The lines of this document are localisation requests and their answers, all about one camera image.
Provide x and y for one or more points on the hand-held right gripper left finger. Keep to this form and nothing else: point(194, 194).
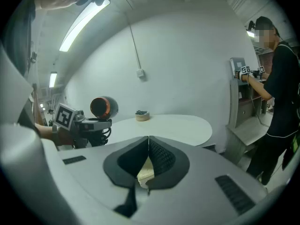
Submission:
point(127, 163)

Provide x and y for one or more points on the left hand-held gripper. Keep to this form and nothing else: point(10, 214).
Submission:
point(65, 117)

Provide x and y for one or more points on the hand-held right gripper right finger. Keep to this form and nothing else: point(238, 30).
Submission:
point(164, 158)

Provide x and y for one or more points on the white oval table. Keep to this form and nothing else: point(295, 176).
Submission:
point(173, 128)

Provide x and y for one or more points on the black and orange hair dryer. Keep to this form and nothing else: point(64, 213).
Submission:
point(112, 107)

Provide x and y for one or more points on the person's left forearm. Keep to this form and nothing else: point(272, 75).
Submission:
point(45, 131)

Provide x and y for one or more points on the small ceiling light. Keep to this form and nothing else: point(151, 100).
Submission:
point(53, 79)

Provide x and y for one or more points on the round beige basket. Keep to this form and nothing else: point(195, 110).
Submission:
point(142, 117)

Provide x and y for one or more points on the grey shelf cabinet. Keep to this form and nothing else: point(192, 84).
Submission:
point(243, 125)

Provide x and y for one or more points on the long ceiling light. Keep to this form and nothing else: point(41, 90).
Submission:
point(82, 23)

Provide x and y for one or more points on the person's black shirt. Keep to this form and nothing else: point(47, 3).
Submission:
point(18, 32)

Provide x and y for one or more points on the white wall junction box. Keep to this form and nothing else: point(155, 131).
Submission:
point(140, 73)

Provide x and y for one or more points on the white wall conduit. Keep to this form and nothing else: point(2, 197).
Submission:
point(135, 46)

